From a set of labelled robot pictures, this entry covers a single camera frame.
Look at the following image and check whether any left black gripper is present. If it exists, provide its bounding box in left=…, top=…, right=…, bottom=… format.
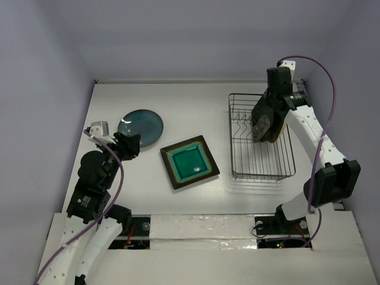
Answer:
left=98, top=131, right=141, bottom=187

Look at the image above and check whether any round teal blue plate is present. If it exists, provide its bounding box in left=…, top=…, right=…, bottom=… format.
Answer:
left=118, top=109, right=164, bottom=148

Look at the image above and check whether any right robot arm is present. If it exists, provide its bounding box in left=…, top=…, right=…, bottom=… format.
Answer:
left=261, top=62, right=361, bottom=233

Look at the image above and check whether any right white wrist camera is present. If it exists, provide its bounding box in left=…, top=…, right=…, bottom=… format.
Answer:
left=277, top=60, right=296, bottom=77

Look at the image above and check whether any square black floral plate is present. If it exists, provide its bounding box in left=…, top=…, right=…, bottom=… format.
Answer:
left=264, top=112, right=283, bottom=143
left=251, top=92, right=274, bottom=143

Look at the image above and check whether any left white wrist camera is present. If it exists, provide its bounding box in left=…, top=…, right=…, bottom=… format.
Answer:
left=84, top=121, right=116, bottom=145

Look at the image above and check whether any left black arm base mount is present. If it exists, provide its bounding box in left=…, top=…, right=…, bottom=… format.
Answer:
left=108, top=216, right=151, bottom=250

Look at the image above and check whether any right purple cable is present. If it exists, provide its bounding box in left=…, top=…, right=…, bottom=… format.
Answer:
left=277, top=55, right=339, bottom=249

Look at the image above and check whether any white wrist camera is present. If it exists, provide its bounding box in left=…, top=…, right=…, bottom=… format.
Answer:
left=84, top=121, right=116, bottom=145
left=277, top=60, right=296, bottom=77

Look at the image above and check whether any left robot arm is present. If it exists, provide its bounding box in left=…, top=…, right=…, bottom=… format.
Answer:
left=34, top=129, right=140, bottom=284

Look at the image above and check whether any round tan bird plate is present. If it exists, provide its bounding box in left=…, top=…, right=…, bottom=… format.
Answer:
left=268, top=115, right=286, bottom=143

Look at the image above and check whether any square green glazed plate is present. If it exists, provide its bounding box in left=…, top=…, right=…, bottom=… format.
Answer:
left=160, top=135, right=220, bottom=190

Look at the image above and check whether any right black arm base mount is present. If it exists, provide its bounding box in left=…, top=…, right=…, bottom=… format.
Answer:
left=251, top=216, right=310, bottom=249

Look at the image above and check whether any metal wire dish rack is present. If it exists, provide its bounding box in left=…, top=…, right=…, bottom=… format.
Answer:
left=228, top=93, right=296, bottom=181

